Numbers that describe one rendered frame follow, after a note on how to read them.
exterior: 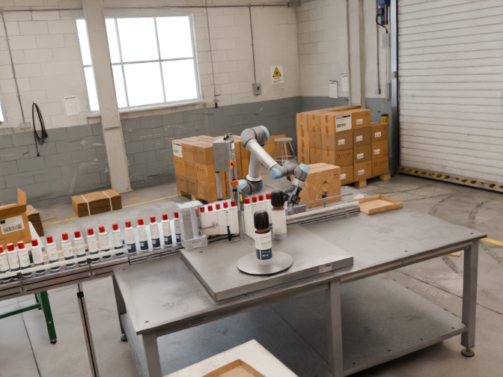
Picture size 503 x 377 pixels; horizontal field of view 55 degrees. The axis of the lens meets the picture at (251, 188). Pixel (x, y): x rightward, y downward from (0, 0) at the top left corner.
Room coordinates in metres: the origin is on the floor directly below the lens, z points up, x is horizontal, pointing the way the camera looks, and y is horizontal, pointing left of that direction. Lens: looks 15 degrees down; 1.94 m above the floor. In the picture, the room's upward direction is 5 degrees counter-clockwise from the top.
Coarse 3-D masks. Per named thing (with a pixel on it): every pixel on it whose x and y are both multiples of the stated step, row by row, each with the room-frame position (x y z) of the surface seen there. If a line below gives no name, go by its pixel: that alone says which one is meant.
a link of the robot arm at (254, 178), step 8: (256, 128) 3.48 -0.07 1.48; (264, 128) 3.52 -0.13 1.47; (256, 136) 3.43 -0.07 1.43; (264, 136) 3.49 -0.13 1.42; (264, 144) 3.51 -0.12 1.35; (256, 160) 3.52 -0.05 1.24; (256, 168) 3.54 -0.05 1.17; (248, 176) 3.59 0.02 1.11; (256, 176) 3.55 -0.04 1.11; (256, 184) 3.55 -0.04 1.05; (256, 192) 3.58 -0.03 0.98
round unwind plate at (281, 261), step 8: (248, 256) 2.54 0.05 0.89; (272, 256) 2.51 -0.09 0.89; (280, 256) 2.50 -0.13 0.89; (288, 256) 2.49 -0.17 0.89; (240, 264) 2.44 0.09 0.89; (248, 264) 2.43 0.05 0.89; (256, 264) 2.42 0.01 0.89; (272, 264) 2.40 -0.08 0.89; (280, 264) 2.39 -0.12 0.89; (288, 264) 2.38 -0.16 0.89; (248, 272) 2.33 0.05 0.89; (256, 272) 2.32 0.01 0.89; (264, 272) 2.31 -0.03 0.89; (272, 272) 2.30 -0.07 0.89
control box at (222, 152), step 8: (216, 144) 3.03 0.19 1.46; (224, 144) 3.02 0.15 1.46; (216, 152) 3.03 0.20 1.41; (224, 152) 3.02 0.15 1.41; (232, 152) 3.11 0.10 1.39; (216, 160) 3.03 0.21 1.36; (224, 160) 3.02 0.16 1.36; (232, 160) 3.09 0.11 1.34; (216, 168) 3.03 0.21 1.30; (224, 168) 3.02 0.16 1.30
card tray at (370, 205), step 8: (352, 200) 3.51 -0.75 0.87; (360, 200) 3.54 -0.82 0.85; (368, 200) 3.57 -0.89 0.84; (376, 200) 3.57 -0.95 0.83; (384, 200) 3.55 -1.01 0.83; (392, 200) 3.47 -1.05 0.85; (360, 208) 3.42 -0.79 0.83; (368, 208) 3.40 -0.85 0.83; (376, 208) 3.29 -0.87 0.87; (384, 208) 3.31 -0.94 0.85; (392, 208) 3.34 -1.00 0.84
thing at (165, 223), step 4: (164, 216) 2.84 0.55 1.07; (164, 220) 2.85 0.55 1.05; (168, 220) 2.86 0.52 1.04; (164, 224) 2.84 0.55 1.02; (168, 224) 2.85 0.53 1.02; (164, 228) 2.84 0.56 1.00; (168, 228) 2.84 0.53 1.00; (164, 232) 2.84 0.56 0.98; (168, 232) 2.84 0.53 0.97; (164, 236) 2.84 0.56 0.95; (168, 236) 2.84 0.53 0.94; (164, 240) 2.85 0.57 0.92; (168, 240) 2.84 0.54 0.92; (168, 244) 2.84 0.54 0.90; (172, 244) 2.86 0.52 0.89
